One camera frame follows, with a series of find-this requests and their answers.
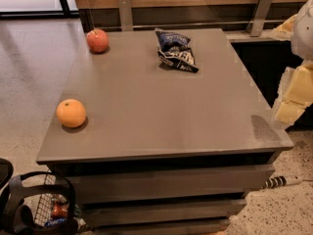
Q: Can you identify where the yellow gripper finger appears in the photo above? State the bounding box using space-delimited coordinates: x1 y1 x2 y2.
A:
275 102 305 124
285 64 313 107

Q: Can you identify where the blue chip bag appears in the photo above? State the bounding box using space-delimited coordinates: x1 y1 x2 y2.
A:
155 28 199 73

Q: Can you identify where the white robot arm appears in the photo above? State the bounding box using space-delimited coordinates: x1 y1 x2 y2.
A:
272 0 313 128

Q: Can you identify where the grey drawer cabinet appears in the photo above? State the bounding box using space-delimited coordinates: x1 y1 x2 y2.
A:
37 29 292 235

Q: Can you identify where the red apple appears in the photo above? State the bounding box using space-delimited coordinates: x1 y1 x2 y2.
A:
86 28 109 53

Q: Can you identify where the orange fruit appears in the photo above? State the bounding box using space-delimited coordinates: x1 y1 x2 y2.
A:
56 99 86 128

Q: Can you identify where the black chair part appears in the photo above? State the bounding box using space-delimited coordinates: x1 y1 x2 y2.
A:
0 159 14 188

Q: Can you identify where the black white striped cable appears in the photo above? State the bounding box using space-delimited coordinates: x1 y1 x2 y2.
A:
262 175 304 190

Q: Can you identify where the right metal bracket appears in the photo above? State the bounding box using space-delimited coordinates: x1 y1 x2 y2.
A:
246 0 273 37

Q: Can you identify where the metal bracket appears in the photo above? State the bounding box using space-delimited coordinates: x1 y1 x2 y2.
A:
246 0 273 37
117 0 133 31

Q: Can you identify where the left metal bracket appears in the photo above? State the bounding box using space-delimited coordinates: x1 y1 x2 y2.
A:
117 0 133 31

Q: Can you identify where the black wire basket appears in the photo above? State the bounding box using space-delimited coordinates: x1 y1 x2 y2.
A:
0 171 78 235

